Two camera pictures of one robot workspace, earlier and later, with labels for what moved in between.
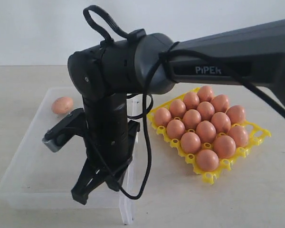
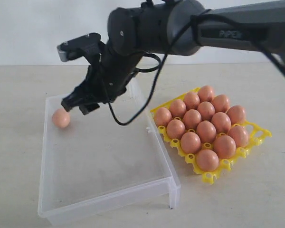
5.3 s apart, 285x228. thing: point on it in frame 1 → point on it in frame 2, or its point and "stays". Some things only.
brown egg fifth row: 192,100 stays
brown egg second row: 222,122 stays
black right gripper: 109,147 → 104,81
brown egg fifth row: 206,131 stays
